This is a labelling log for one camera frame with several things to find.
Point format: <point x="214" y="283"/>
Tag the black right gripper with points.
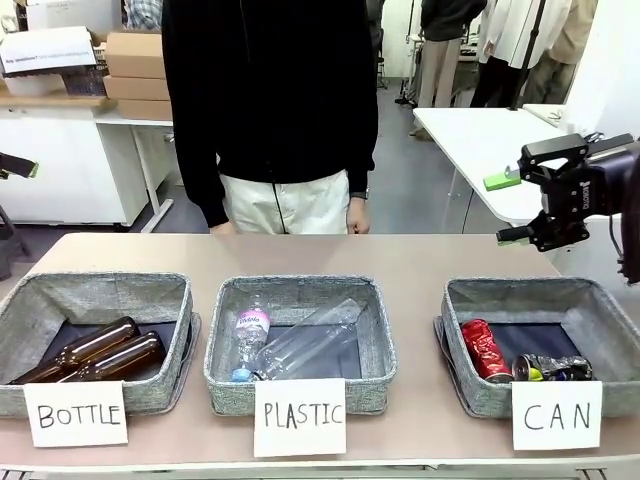
<point x="580" y="190"/>

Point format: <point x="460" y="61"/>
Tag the red crushed can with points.
<point x="485" y="350"/>

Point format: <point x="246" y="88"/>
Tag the crushed silver can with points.
<point x="555" y="369"/>

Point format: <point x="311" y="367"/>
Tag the brown glass bottle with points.
<point x="100" y="342"/>
<point x="130" y="357"/>

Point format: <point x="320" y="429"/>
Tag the large clear plastic bottle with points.
<point x="310" y="340"/>

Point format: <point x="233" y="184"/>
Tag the small plastic water bottle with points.
<point x="252" y="330"/>

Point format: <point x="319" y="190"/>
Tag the person's left forearm black sleeve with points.
<point x="362" y="172"/>

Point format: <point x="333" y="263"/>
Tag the person's right forearm black sleeve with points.
<point x="212" y="195"/>

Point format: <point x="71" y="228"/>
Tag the grey basket with can sign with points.
<point x="525" y="300"/>

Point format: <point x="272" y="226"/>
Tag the grey basket with bottle sign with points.
<point x="100" y="300"/>

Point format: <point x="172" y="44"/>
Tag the paper sign reading can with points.
<point x="557" y="415"/>

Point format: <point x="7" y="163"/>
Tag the grey basket with plastic sign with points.
<point x="300" y="300"/>

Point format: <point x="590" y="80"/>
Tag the person's left hand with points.
<point x="358" y="216"/>

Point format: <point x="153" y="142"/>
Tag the person's right hand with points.
<point x="222" y="230"/>

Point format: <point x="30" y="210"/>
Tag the wooden shelf board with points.
<point x="55" y="100"/>

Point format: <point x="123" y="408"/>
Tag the white plastic container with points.
<point x="32" y="84"/>

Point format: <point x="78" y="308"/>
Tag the large white table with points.
<point x="475" y="145"/>

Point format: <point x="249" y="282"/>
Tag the black plastic crate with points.
<point x="85" y="80"/>

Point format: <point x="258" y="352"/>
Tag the white box with print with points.
<point x="47" y="50"/>

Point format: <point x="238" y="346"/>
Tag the white desk with legs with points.
<point x="135" y="122"/>

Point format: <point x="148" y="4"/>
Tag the flat brown cardboard box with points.
<point x="145" y="107"/>

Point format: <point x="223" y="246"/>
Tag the closed brown cardboard box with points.
<point x="135" y="87"/>

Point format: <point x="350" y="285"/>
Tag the person in tan jacket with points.
<point x="565" y="50"/>

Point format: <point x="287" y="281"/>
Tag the black tripod pole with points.
<point x="530" y="45"/>

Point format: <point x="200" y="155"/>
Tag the open brown cardboard box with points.
<point x="135" y="55"/>

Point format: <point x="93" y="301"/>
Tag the person in white coat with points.
<point x="505" y="30"/>

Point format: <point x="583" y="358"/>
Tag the person in beige trousers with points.
<point x="445" y="45"/>

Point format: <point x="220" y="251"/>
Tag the dark wristwatch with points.
<point x="359" y="195"/>

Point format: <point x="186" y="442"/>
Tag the person in plaid shirt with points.
<point x="142" y="12"/>

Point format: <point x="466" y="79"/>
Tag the paper sign reading bottle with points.
<point x="75" y="415"/>

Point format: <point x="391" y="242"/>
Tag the person in black sweater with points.
<point x="270" y="90"/>

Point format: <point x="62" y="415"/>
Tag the paper sign reading plastic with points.
<point x="300" y="417"/>

